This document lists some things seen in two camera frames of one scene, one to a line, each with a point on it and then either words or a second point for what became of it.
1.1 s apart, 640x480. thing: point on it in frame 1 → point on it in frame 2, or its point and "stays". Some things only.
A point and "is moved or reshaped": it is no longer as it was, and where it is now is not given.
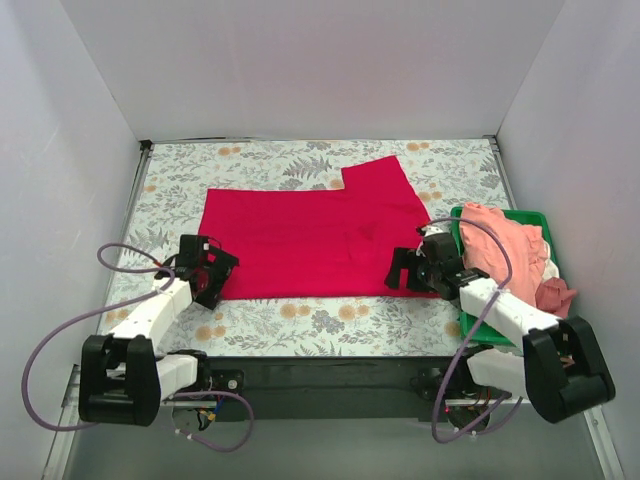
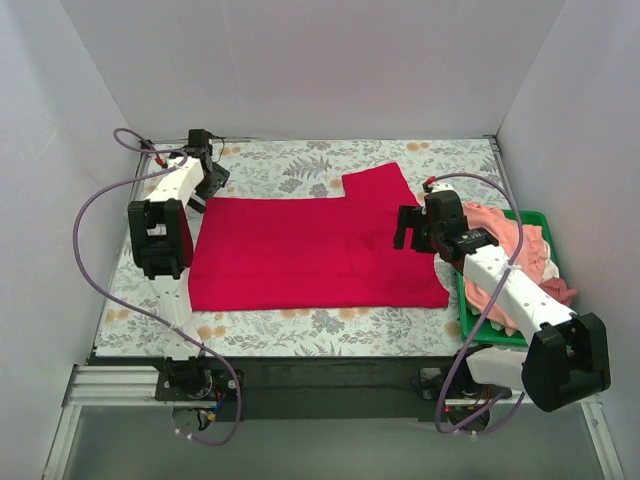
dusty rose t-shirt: (553, 295) stays
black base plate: (332, 380) stays
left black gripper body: (218, 279) → (214, 179)
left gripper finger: (221, 262) → (218, 178)
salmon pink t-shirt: (483, 250) stays
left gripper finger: (210, 295) → (199, 207)
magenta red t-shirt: (317, 243) is moved or reshaped
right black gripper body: (409, 270) → (410, 226)
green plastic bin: (477, 329) stays
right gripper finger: (404, 258) → (410, 216)
